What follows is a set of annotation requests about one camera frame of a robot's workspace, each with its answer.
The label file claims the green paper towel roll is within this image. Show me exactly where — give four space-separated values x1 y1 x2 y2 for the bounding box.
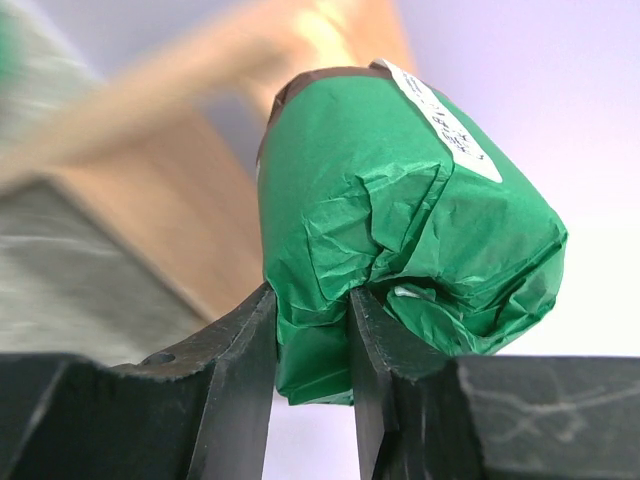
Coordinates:
257 60 568 405

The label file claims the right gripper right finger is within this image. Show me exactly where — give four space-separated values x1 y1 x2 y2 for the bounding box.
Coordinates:
348 289 639 479

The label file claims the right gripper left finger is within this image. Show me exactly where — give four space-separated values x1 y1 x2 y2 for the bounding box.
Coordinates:
1 286 276 479

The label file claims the wooden two-tier shelf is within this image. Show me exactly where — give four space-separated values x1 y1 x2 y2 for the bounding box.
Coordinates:
0 0 416 324

